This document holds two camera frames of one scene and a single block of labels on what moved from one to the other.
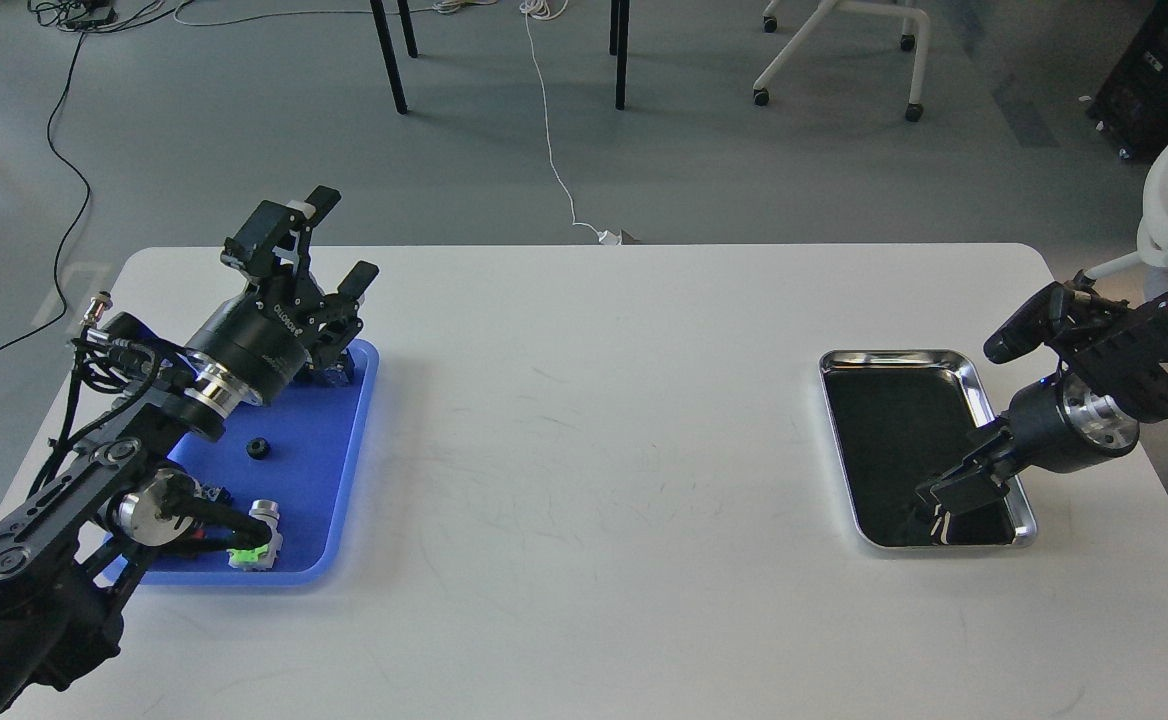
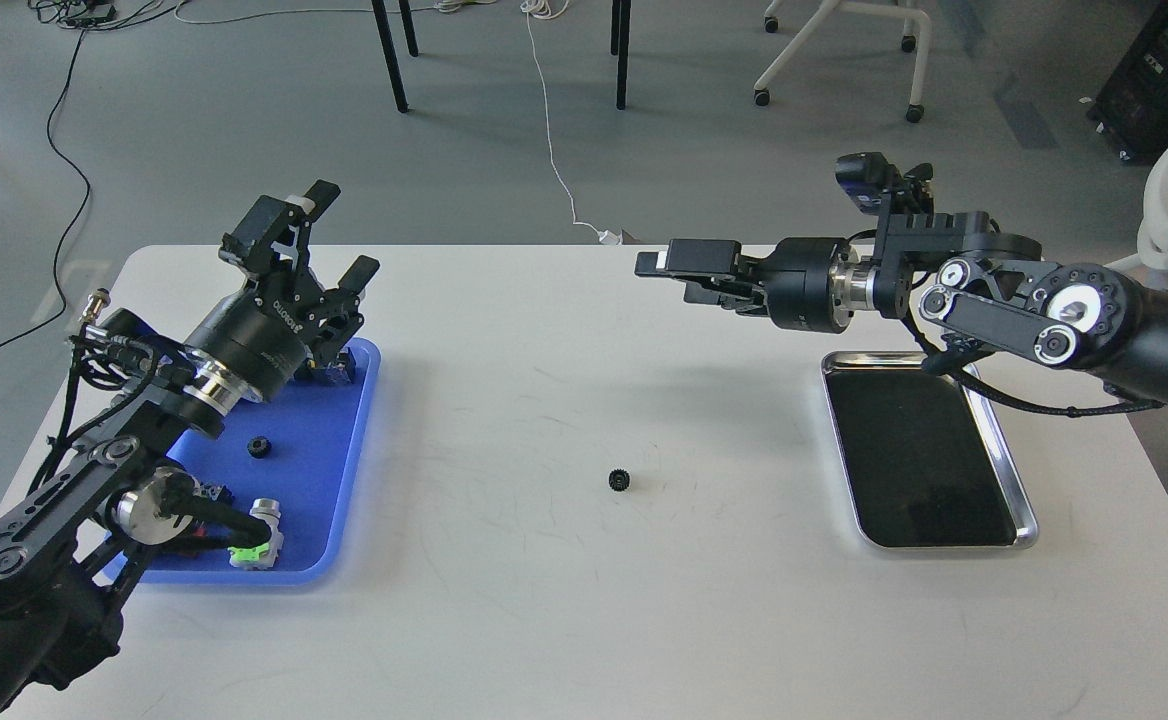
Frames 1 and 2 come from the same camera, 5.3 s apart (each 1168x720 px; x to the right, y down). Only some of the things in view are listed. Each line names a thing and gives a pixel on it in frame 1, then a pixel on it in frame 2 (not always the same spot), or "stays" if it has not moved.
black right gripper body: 1056,425 -> 811,284
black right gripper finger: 965,493 -> 751,302
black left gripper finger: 286,226 stays
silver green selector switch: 260,557 stays
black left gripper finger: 343,321 stays
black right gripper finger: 978,464 -> 691,258
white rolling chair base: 820,16 stays
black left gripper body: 267,337 stays
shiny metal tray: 895,417 stays
